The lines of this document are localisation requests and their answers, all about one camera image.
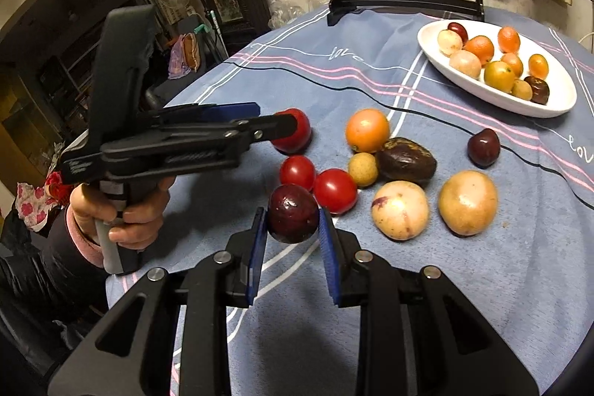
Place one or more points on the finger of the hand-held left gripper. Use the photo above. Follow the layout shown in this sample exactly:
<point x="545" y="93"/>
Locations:
<point x="274" y="128"/>
<point x="232" y="110"/>

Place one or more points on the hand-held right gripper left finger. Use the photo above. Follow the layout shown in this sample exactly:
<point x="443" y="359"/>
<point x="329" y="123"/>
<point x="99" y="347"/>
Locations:
<point x="257" y="247"/>

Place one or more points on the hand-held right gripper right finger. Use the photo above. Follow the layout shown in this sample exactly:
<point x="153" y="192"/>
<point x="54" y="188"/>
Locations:
<point x="327" y="252"/>

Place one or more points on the red tomato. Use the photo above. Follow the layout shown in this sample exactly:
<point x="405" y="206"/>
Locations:
<point x="299" y="136"/>
<point x="336" y="191"/>
<point x="297" y="172"/>

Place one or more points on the large dark red plum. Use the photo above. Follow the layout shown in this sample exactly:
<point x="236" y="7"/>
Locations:
<point x="293" y="212"/>

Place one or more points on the pale yellow purple-streaked fruit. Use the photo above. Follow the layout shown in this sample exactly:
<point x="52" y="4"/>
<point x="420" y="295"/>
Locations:
<point x="399" y="210"/>

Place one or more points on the small tan longan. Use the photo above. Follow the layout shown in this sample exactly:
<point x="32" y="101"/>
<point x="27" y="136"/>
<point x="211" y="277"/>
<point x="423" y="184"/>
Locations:
<point x="363" y="169"/>
<point x="520" y="90"/>

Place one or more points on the large orange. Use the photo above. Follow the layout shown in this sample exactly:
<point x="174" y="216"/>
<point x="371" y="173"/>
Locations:
<point x="367" y="130"/>

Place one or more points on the dark brown oval fruit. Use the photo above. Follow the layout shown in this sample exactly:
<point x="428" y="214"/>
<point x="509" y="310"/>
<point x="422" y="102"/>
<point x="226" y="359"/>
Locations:
<point x="406" y="159"/>

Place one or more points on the yellow smooth round fruit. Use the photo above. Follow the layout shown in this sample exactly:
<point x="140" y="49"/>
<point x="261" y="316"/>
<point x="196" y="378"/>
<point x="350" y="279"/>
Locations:
<point x="466" y="203"/>

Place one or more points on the small dark red plum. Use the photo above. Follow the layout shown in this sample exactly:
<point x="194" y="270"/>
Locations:
<point x="482" y="148"/>

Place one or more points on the pale tan round fruit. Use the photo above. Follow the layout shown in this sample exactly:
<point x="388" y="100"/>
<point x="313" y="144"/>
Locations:
<point x="449" y="42"/>

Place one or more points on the small orange mandarin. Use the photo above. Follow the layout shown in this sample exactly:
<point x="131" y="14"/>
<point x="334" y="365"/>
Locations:
<point x="480" y="48"/>
<point x="514" y="63"/>
<point x="538" y="65"/>
<point x="508" y="39"/>

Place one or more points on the yellow-green citrus fruit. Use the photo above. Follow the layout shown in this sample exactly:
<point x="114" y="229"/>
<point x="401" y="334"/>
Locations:
<point x="500" y="76"/>

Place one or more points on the small dark brown fruit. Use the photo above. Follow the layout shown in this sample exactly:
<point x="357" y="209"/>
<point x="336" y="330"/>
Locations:
<point x="538" y="90"/>

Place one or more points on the white oval plate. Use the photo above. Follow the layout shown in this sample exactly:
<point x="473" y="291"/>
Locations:
<point x="564" y="87"/>

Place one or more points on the person's left forearm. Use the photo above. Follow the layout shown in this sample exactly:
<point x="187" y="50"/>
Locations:
<point x="46" y="266"/>

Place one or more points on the person's left hand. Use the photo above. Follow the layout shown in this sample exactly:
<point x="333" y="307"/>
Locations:
<point x="144" y="201"/>

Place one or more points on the purple plastic bag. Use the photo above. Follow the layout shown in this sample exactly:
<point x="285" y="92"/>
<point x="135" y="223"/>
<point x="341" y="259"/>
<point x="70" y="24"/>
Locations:
<point x="183" y="52"/>

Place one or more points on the clear plastic bag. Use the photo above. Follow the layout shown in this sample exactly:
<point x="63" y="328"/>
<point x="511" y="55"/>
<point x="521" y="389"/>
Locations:
<point x="287" y="11"/>

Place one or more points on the blue plaid tablecloth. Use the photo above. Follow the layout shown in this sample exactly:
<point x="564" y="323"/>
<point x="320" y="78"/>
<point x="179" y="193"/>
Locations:
<point x="464" y="284"/>

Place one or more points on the red floral cloth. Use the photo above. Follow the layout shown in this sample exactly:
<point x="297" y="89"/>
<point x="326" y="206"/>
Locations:
<point x="32" y="201"/>

